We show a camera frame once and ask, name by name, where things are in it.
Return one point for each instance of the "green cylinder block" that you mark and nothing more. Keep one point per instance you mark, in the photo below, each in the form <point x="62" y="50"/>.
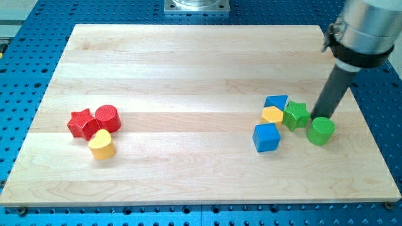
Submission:
<point x="320" y="131"/>

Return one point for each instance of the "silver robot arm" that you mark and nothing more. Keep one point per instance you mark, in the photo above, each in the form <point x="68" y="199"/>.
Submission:
<point x="364" y="33"/>

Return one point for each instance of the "green star block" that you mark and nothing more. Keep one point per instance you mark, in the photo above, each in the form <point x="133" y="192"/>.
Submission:
<point x="295" y="115"/>

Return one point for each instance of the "red star block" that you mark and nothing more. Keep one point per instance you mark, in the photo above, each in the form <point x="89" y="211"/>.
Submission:
<point x="83" y="124"/>

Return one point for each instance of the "light wooden board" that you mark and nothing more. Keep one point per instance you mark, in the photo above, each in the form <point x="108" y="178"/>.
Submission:
<point x="189" y="97"/>

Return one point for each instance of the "blue cube block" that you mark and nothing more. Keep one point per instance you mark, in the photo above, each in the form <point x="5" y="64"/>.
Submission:
<point x="266" y="137"/>

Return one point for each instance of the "yellow hexagon block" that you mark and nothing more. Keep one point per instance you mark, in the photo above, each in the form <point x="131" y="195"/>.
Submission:
<point x="272" y="114"/>

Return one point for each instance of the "blue triangle block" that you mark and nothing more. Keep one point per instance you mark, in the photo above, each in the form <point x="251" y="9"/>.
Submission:
<point x="279" y="101"/>

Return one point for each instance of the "red cylinder block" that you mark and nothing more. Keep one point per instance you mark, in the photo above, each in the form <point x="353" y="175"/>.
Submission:
<point x="108" y="118"/>

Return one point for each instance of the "yellow heart block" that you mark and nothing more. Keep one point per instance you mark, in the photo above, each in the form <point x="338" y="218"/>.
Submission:
<point x="102" y="146"/>

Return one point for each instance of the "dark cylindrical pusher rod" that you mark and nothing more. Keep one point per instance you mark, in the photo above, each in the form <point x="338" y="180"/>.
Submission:
<point x="333" y="91"/>

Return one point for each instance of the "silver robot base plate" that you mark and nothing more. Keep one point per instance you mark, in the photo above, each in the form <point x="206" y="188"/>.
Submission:
<point x="179" y="6"/>

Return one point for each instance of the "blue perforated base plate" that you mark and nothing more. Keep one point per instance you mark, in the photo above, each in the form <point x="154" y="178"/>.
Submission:
<point x="32" y="56"/>

